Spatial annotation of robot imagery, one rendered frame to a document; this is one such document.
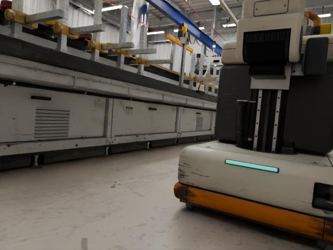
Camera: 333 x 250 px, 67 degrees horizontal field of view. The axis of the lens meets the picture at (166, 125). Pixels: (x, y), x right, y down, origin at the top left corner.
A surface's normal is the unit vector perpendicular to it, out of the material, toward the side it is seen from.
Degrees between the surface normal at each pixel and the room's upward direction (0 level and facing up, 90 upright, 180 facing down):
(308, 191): 90
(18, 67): 90
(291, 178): 90
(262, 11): 98
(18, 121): 90
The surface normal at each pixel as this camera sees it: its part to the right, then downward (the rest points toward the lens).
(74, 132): 0.86, 0.10
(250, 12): -0.51, 0.15
